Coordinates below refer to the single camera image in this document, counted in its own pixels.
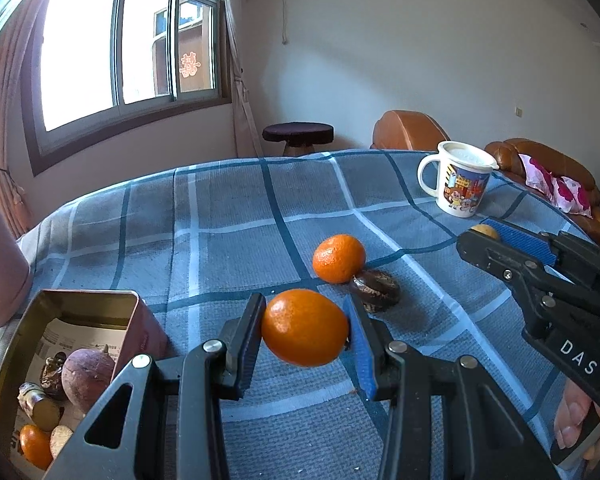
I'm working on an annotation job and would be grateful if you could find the pink floral cloth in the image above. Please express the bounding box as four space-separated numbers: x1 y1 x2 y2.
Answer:
517 154 593 218

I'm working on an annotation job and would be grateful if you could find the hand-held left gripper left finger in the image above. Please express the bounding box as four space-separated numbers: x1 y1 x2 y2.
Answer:
42 291 267 480

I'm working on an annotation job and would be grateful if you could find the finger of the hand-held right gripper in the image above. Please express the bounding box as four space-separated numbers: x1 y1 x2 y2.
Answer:
481 219 600 291
456 230 600 328

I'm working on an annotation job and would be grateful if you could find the pink curtain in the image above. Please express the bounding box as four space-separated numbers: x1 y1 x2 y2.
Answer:
0 0 46 241

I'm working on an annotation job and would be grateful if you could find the large sliding window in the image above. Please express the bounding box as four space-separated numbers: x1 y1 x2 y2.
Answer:
20 0 233 176

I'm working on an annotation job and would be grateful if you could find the purple sweet potato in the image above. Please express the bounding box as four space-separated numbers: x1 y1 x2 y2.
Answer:
61 348 117 415

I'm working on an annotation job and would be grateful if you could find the pink electric kettle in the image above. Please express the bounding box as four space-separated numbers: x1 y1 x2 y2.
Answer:
0 147 33 330

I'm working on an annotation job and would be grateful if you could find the orange tangerine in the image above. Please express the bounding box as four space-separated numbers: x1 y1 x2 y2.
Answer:
312 234 367 284
261 288 351 367
19 424 53 471

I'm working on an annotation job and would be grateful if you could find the person's right hand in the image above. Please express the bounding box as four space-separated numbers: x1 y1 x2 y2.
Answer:
554 379 600 480

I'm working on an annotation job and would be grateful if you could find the red paper window decoration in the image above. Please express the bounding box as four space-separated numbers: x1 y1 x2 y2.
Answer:
179 51 202 79

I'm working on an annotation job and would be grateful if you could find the pink metal tin box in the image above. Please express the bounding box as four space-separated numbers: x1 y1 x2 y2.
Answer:
0 289 170 480

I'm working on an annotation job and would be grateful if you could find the sheer tied curtain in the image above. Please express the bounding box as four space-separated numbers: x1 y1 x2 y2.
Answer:
220 0 263 158

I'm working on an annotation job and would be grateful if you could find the blue plaid cloth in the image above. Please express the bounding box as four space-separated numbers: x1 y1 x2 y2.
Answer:
0 149 600 480

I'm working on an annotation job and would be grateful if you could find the white cartoon print mug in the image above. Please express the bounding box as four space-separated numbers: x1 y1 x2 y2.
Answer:
417 141 498 219

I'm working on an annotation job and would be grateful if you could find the brown leather sofa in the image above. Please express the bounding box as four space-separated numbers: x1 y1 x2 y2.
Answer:
484 137 600 248

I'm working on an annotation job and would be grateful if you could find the dark round stool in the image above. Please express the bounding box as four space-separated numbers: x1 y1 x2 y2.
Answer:
262 122 335 157

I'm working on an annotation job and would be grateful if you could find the printed paper sheet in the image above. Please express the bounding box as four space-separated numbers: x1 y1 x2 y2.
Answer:
7 317 131 480

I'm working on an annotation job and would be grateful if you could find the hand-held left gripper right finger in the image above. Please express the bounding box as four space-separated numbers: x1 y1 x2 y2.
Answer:
344 294 566 480

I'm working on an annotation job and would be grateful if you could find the beige cut root piece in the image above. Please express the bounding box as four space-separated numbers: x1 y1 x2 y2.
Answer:
49 425 75 461

